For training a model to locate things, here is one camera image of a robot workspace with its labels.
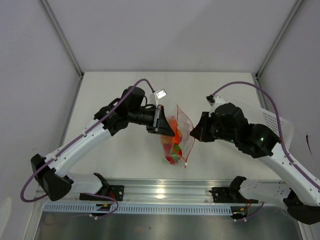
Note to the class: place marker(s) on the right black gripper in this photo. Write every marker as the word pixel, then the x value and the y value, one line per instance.
pixel 200 131

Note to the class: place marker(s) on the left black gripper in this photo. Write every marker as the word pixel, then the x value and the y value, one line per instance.
pixel 159 120

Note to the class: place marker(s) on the orange carrot toy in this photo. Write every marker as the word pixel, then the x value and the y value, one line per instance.
pixel 177 133

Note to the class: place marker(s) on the clear orange zip top bag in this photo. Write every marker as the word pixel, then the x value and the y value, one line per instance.
pixel 186 126

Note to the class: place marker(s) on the red bell pepper toy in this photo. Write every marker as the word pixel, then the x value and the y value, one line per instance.
pixel 173 157

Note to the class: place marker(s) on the green cabbage toy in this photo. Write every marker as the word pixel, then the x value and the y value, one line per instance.
pixel 176 150

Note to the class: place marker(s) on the yellow ginger root toy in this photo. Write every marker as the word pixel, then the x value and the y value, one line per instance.
pixel 167 140

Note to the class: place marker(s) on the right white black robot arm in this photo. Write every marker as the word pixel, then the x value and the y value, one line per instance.
pixel 300 197

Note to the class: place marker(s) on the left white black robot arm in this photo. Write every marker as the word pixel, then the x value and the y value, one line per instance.
pixel 52 172

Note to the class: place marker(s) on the white perforated plastic basket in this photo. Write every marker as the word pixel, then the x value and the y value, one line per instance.
pixel 258 115

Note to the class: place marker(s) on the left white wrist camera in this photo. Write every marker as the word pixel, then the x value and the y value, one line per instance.
pixel 156 96

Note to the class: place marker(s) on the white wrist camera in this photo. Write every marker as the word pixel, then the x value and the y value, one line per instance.
pixel 156 96
pixel 215 101

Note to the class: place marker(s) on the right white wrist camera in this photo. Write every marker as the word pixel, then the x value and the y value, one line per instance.
pixel 215 101

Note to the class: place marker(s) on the aluminium mounting rail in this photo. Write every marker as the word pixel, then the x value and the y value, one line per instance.
pixel 151 190

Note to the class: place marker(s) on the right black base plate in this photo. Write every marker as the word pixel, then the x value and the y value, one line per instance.
pixel 223 195

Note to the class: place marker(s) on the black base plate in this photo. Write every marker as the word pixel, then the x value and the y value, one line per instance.
pixel 223 195
pixel 115 192

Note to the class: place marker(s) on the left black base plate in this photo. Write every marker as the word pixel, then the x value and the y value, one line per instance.
pixel 115 192

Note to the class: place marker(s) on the white slotted cable duct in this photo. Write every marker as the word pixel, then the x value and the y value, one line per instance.
pixel 130 208

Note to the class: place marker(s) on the right aluminium frame post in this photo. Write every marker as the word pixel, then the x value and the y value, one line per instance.
pixel 280 36

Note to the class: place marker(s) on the aluminium frame post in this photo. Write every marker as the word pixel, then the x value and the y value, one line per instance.
pixel 280 36
pixel 56 27

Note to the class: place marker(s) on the left aluminium frame post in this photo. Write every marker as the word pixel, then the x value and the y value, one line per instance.
pixel 56 27

